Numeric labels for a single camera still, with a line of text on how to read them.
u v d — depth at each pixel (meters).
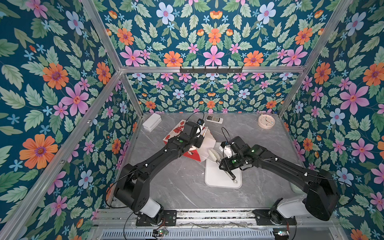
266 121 1.11
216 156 0.82
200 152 0.94
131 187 0.43
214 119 1.15
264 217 0.73
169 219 0.74
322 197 0.41
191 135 0.66
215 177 0.86
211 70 0.93
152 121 1.11
